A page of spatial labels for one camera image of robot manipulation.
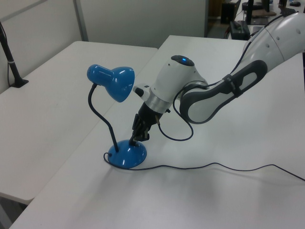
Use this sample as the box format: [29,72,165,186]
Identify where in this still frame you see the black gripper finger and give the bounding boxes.
[136,123,151,142]
[129,114,142,146]

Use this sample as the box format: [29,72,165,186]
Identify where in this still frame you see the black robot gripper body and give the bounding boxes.
[137,102,165,131]

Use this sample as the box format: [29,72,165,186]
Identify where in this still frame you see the blue desk lamp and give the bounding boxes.
[86,63,147,169]

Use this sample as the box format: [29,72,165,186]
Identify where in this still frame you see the grey partition panel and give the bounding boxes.
[0,0,210,48]

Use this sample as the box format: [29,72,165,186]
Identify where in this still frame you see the black box with green light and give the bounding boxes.
[228,20,251,41]

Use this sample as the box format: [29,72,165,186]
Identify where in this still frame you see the black computer tower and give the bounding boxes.
[220,1,240,25]

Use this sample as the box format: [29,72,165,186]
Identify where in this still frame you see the black pole with clamp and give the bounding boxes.
[0,21,30,88]

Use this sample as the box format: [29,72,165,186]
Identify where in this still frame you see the black monitor stand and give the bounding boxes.
[244,0,255,24]

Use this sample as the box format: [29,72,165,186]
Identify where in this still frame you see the black lamp power cord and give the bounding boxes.
[102,152,305,182]

